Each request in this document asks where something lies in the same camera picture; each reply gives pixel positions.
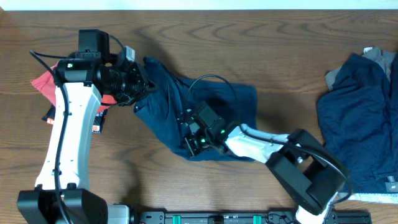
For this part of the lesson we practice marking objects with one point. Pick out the grey garment under pile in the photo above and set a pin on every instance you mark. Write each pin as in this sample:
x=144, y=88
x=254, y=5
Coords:
x=372, y=55

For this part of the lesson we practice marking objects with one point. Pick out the pile of navy clothes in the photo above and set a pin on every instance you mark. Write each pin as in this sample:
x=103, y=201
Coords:
x=358, y=121

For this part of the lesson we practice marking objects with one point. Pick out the white patterned garment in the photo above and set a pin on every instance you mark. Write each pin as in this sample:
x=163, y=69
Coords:
x=390, y=198

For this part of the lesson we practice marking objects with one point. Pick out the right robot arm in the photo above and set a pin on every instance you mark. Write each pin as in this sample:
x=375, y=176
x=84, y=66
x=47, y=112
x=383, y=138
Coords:
x=308, y=173

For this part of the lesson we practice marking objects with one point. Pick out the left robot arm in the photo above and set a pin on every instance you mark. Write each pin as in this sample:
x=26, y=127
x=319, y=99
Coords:
x=62, y=189

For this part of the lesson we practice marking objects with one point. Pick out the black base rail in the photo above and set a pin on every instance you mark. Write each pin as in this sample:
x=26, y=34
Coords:
x=270, y=217

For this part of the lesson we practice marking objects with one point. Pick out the red folded t-shirt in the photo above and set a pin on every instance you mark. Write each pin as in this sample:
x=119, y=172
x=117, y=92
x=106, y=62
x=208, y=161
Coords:
x=45, y=85

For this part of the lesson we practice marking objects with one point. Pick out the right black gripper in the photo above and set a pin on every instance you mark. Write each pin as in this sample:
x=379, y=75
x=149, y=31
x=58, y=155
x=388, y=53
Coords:
x=191, y=145

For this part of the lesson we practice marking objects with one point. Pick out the black Maxxis printed garment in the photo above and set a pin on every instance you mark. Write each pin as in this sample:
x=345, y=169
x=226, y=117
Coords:
x=97, y=125

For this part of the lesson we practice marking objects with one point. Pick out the navy blue denim shorts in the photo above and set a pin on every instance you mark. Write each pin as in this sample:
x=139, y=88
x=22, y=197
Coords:
x=163, y=110

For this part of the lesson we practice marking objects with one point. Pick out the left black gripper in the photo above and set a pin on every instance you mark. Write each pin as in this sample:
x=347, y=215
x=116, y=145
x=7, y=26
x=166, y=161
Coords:
x=138, y=86

